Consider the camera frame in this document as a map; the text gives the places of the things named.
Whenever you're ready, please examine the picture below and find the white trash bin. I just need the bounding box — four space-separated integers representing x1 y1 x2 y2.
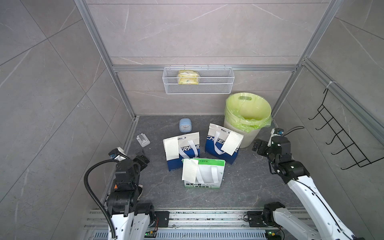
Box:
224 116 272 148

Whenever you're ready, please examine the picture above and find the blue white paper bag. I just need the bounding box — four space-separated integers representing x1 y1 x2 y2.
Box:
167 132 200 172
205 124 240 165

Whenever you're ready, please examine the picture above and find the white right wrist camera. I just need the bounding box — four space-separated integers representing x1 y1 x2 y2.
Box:
268 128 284 147

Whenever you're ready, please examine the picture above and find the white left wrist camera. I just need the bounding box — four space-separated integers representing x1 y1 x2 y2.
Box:
109 147 128 162

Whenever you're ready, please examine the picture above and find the small grey white gadget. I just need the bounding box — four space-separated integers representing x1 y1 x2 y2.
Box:
137 133 151 148

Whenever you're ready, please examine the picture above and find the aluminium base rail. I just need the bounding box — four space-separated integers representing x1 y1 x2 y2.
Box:
80 208 334 240

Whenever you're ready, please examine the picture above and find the green trash bag liner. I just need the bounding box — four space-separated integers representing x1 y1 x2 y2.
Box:
225 93 272 133

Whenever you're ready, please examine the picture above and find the black wire hook rack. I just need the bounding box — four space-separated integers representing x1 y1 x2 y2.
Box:
308 89 384 171

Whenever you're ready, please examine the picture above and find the green white paper bag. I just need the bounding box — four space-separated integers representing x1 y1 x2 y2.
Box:
182 158 226 189

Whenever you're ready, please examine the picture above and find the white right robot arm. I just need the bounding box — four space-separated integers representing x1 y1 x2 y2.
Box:
253 136 357 240

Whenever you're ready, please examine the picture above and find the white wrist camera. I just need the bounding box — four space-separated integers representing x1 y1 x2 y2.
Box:
268 128 284 147
109 147 128 162

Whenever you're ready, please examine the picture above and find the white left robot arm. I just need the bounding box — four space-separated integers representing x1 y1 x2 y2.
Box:
107 152 159 240

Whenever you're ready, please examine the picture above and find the black corrugated cable conduit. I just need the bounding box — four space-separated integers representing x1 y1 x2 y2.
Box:
83 159 120 240

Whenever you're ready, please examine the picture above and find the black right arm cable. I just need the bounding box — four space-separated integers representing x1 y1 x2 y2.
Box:
283 125 305 136

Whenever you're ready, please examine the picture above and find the white wire mesh basket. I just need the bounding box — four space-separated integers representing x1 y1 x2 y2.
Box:
162 67 235 95

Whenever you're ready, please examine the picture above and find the yellow wet wipes pack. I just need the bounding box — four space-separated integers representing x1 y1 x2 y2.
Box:
177 70 200 85

